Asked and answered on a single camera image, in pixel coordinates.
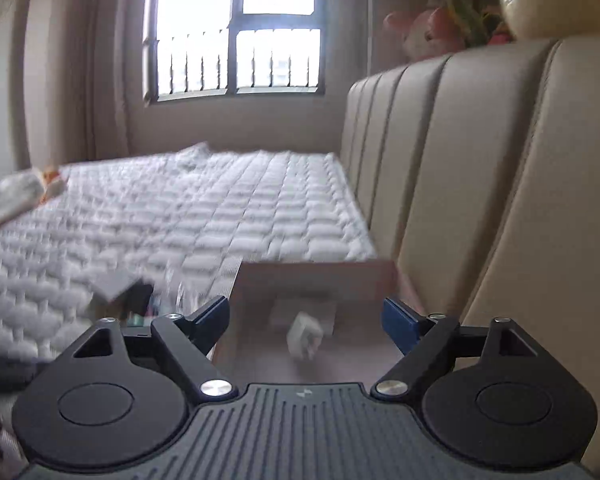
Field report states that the pink plush toy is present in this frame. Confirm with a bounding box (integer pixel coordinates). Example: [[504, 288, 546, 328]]
[[384, 6, 466, 62]]

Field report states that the pink cardboard box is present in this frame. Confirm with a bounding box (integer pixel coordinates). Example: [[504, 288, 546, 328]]
[[212, 260, 425, 388]]

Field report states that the window with dark frame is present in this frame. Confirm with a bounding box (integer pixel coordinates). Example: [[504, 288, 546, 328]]
[[143, 0, 327, 103]]

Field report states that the beige curtain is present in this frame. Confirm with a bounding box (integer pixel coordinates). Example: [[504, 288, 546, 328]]
[[12, 0, 143, 167]]

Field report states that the white plush toy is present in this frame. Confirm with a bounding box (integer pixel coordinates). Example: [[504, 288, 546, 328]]
[[0, 167, 67, 226]]

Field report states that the white charger plug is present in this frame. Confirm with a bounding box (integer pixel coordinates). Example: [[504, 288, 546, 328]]
[[286, 312, 324, 360]]

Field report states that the white quilted mattress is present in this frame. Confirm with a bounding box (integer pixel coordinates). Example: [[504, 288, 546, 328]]
[[0, 143, 376, 360]]

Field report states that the green artificial plant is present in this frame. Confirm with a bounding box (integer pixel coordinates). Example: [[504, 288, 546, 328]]
[[446, 0, 514, 48]]

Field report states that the grey blue pink packet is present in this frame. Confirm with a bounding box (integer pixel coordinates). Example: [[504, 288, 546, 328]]
[[88, 269, 154, 321]]

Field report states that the beige padded headboard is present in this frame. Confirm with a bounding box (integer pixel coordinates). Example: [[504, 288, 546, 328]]
[[340, 35, 600, 475]]

